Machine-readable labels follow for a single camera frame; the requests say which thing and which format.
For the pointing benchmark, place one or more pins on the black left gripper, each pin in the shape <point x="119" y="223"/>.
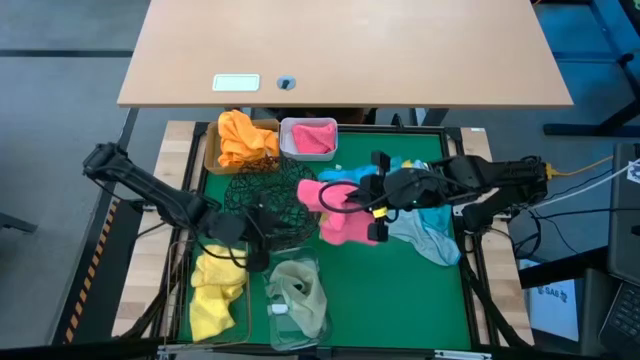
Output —
<point x="227" y="229"/>

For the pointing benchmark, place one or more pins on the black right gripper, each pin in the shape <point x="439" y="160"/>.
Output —
<point x="417" y="190"/>

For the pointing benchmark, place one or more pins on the pink microfiber towel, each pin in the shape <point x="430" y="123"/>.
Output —
<point x="315" y="139"/>
<point x="345" y="230"/>

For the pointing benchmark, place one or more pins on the sage green microfiber towel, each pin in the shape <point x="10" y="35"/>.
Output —
<point x="300" y="290"/>

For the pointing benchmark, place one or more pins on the light blue microfiber towel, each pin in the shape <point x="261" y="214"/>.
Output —
<point x="430" y="247"/>

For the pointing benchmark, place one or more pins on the orange microfiber towel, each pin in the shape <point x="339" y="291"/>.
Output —
<point x="250" y="152"/>
<point x="237" y="125"/>

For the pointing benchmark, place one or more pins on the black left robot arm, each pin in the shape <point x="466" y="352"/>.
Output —
<point x="150" y="190"/>

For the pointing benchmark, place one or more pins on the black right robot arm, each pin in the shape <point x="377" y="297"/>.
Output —
<point x="500" y="172"/>

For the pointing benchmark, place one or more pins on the black woven round basket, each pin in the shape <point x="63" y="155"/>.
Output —
<point x="240" y="195"/>

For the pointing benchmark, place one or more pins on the white plastic bin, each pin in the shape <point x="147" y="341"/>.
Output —
<point x="286" y="150"/>

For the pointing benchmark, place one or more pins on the brown open box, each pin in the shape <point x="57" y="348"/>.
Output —
<point x="211" y="160"/>

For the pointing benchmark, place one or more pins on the green table mat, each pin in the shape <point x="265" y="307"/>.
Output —
<point x="390" y="300"/>

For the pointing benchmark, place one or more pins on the clear plastic bin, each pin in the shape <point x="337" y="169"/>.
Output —
<point x="322" y="335"/>

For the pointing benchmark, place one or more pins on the light wooden desk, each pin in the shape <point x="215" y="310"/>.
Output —
<point x="350" y="50"/>

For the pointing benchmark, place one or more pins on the white rectangular pad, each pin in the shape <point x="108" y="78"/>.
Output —
<point x="236" y="82"/>

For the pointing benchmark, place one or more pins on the black orange hazard strip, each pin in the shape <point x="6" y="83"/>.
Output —
<point x="92" y="272"/>

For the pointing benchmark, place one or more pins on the black desk foot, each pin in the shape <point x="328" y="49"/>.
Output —
<point x="575" y="130"/>

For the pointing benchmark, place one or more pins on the white labelled box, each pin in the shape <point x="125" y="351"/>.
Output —
<point x="555" y="315"/>

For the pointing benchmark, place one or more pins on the black chair leg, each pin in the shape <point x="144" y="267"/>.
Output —
<point x="17" y="223"/>

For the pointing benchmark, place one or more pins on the black keyboard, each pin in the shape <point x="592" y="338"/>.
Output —
<point x="625" y="320"/>

